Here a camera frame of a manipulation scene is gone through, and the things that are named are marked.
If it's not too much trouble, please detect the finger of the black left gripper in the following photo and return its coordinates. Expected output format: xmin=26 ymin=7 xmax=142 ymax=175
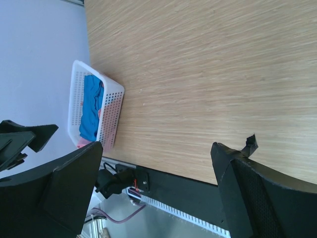
xmin=0 ymin=120 xmax=58 ymax=171

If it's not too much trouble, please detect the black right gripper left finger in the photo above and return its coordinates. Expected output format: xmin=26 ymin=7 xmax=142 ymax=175
xmin=0 ymin=142 xmax=103 ymax=238

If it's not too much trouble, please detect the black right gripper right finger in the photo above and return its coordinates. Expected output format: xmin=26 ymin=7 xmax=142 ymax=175
xmin=211 ymin=135 xmax=317 ymax=238

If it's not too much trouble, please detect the blue t shirt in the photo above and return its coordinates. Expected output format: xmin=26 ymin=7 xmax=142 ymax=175
xmin=79 ymin=75 xmax=104 ymax=141

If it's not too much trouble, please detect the white perforated plastic basket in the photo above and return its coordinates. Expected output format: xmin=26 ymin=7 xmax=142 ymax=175
xmin=67 ymin=60 xmax=124 ymax=152

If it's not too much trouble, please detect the pink t shirt in basket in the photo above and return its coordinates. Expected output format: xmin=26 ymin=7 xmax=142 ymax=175
xmin=76 ymin=91 xmax=124 ymax=152

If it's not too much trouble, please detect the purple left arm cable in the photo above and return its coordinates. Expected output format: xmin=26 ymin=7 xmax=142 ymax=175
xmin=85 ymin=203 xmax=147 ymax=224

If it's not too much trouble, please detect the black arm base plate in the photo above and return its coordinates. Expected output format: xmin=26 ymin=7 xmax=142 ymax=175
xmin=136 ymin=166 xmax=228 ymax=230

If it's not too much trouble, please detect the white slotted cable duct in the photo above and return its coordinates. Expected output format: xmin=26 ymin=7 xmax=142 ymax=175
xmin=125 ymin=187 xmax=231 ymax=238

